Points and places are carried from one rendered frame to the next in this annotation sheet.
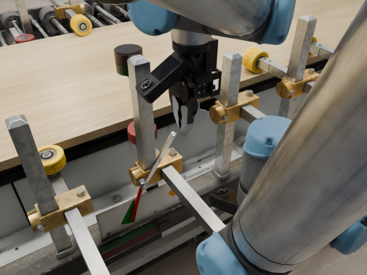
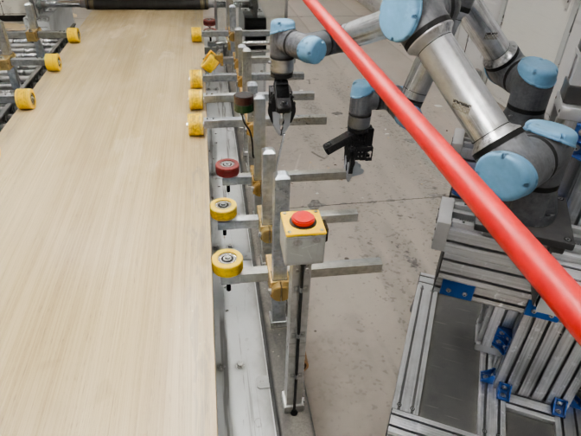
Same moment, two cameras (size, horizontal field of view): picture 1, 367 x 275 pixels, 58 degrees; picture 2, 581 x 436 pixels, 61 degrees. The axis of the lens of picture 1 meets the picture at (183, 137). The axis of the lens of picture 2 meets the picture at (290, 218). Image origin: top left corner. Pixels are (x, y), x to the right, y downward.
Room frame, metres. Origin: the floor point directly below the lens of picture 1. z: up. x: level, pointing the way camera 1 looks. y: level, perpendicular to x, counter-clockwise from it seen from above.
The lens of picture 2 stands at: (-0.03, 1.39, 1.71)
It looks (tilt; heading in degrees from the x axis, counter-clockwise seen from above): 35 degrees down; 292
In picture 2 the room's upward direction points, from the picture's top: 2 degrees clockwise
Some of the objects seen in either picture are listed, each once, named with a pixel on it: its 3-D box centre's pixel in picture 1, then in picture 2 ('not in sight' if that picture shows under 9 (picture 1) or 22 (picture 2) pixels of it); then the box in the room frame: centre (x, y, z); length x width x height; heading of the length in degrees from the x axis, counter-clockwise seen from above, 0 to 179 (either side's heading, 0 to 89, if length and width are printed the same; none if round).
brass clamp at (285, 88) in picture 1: (297, 84); not in sight; (0.91, -0.35, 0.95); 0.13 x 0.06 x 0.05; 122
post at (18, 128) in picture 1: (48, 206); (267, 221); (0.49, 0.30, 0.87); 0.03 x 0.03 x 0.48; 32
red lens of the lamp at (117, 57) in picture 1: (128, 54); (243, 99); (0.67, 0.12, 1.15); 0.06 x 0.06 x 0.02
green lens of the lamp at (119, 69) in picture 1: (129, 65); (244, 106); (0.67, 0.12, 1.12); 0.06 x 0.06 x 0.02
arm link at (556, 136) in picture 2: not in sight; (542, 150); (-0.17, 0.20, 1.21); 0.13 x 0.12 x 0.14; 65
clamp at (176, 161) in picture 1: (155, 167); (258, 180); (0.64, 0.07, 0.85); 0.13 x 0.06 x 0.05; 122
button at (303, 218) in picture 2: not in sight; (303, 220); (0.22, 0.73, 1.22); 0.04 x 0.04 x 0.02
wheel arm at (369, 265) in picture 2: not in sight; (302, 271); (0.32, 0.44, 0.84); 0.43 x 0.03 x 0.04; 32
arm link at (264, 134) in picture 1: (271, 159); (362, 98); (0.36, -0.13, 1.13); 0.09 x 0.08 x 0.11; 34
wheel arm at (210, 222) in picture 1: (179, 187); (284, 176); (0.57, 0.01, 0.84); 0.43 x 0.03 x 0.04; 32
